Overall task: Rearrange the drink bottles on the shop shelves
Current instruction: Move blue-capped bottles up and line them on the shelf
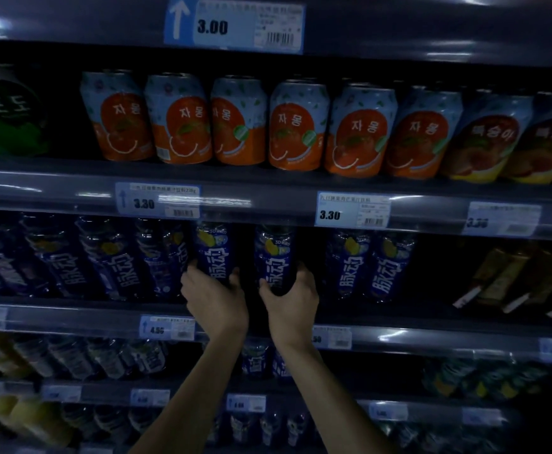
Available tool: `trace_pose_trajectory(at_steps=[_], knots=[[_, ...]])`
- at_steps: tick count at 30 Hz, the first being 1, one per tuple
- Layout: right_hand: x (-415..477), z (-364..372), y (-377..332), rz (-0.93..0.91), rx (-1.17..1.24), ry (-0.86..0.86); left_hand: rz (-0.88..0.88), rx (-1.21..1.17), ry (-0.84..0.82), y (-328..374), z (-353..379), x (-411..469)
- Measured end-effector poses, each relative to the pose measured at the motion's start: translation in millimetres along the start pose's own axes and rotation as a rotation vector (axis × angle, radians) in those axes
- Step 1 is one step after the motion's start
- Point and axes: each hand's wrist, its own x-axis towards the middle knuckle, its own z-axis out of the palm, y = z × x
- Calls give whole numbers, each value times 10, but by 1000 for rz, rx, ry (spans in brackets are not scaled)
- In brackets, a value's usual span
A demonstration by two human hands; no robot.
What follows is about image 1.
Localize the row of clear white-label bottles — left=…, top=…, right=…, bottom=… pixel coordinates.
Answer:
left=10, top=335, right=171, bottom=381

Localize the row of small blue bottles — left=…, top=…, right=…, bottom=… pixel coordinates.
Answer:
left=60, top=403, right=314, bottom=448

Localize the row of dark blue bottles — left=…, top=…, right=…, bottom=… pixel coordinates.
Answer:
left=0, top=211, right=193, bottom=302

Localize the person's right forearm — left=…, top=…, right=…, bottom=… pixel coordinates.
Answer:
left=275, top=340, right=396, bottom=454

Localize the person's right hand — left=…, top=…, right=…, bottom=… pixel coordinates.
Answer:
left=258, top=263, right=321, bottom=351

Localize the dark grey store shelf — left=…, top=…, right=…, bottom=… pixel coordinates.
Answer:
left=0, top=0, right=552, bottom=454

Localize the yellow peach print drink can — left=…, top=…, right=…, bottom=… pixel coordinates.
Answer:
left=499, top=93, right=552, bottom=186
left=440, top=91, right=536, bottom=184

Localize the person's left hand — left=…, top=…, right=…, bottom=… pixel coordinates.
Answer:
left=180, top=261, right=250, bottom=344

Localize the row of gold label bottles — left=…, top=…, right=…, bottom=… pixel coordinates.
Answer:
left=451, top=244, right=552, bottom=321

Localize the row of orange fruit cans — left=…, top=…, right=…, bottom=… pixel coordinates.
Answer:
left=79, top=69, right=552, bottom=185

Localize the person's left forearm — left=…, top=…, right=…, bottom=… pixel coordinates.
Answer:
left=129, top=331, right=248, bottom=454

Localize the row of dark green bottles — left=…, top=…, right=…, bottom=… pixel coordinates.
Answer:
left=375, top=419, right=511, bottom=454

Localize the green and white drink can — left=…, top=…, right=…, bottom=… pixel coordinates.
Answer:
left=0, top=64, right=51, bottom=158

